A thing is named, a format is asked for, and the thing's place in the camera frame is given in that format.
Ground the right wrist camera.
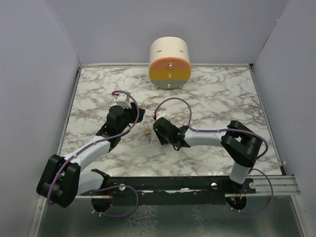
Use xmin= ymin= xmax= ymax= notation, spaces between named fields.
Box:
xmin=154 ymin=111 xmax=166 ymax=120

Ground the round three-drawer storage box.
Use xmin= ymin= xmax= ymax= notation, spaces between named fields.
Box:
xmin=149 ymin=37 xmax=191 ymax=89

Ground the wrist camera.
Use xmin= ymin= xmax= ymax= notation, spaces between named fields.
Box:
xmin=154 ymin=111 xmax=166 ymax=120
xmin=114 ymin=93 xmax=131 ymax=109

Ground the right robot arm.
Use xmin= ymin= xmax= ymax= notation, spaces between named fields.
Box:
xmin=153 ymin=117 xmax=263 ymax=193

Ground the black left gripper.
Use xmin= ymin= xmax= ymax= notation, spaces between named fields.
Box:
xmin=118 ymin=102 xmax=145 ymax=134

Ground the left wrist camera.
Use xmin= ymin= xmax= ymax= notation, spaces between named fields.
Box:
xmin=114 ymin=93 xmax=131 ymax=109

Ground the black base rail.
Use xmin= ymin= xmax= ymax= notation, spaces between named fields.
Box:
xmin=81 ymin=171 xmax=256 ymax=206

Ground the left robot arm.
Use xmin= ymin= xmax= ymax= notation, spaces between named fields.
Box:
xmin=36 ymin=102 xmax=145 ymax=207

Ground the small brass padlock long shackle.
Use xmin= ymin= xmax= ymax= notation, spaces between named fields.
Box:
xmin=144 ymin=122 xmax=151 ymax=136

